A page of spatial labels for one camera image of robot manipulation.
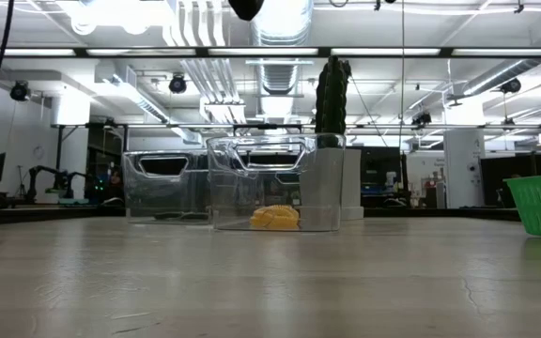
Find yellow spring keychain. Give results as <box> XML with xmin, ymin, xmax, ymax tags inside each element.
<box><xmin>270</xmin><ymin>204</ymin><xmax>301</xmax><ymax>222</ymax></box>

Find orange spring keychain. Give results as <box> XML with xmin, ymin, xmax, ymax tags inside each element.
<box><xmin>250</xmin><ymin>210</ymin><xmax>272</xmax><ymax>230</ymax></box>

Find white ceiling pipes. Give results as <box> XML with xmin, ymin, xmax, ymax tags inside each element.
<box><xmin>176</xmin><ymin>0</ymin><xmax>248</xmax><ymax>124</ymax></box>

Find black ceiling spot lamp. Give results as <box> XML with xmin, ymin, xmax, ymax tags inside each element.
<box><xmin>499</xmin><ymin>77</ymin><xmax>523</xmax><ymax>95</ymax></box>
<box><xmin>8</xmin><ymin>80</ymin><xmax>31</xmax><ymax>102</ymax></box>
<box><xmin>167</xmin><ymin>72</ymin><xmax>189</xmax><ymax>95</ymax></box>

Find green cactus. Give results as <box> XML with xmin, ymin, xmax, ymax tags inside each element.
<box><xmin>315</xmin><ymin>54</ymin><xmax>352</xmax><ymax>150</ymax></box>

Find clear plastic bin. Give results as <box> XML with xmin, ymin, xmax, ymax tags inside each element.
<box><xmin>206</xmin><ymin>132</ymin><xmax>347</xmax><ymax>233</ymax></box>
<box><xmin>122</xmin><ymin>148</ymin><xmax>214</xmax><ymax>225</ymax></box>

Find dark display screen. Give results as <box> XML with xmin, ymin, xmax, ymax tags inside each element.
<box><xmin>363</xmin><ymin>146</ymin><xmax>403</xmax><ymax>208</ymax></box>

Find white hexagonal plant pot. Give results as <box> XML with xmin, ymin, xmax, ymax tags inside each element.
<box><xmin>298</xmin><ymin>147</ymin><xmax>364</xmax><ymax>222</ymax></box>

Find yellow object in bin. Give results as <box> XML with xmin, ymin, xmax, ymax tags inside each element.
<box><xmin>265</xmin><ymin>216</ymin><xmax>300</xmax><ymax>231</ymax></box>

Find white pillar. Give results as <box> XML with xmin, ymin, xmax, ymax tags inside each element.
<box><xmin>442</xmin><ymin>129</ymin><xmax>487</xmax><ymax>209</ymax></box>

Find silver ventilation duct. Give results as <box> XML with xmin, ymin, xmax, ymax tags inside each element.
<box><xmin>249</xmin><ymin>0</ymin><xmax>315</xmax><ymax>95</ymax></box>

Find black aluminium frame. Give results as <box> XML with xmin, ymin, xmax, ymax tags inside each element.
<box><xmin>0</xmin><ymin>45</ymin><xmax>541</xmax><ymax>227</ymax></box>

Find thin hanging cable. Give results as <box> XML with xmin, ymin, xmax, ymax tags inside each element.
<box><xmin>399</xmin><ymin>0</ymin><xmax>406</xmax><ymax>151</ymax></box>

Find black background rail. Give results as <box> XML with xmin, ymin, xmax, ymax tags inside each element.
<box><xmin>52</xmin><ymin>122</ymin><xmax>541</xmax><ymax>131</ymax></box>

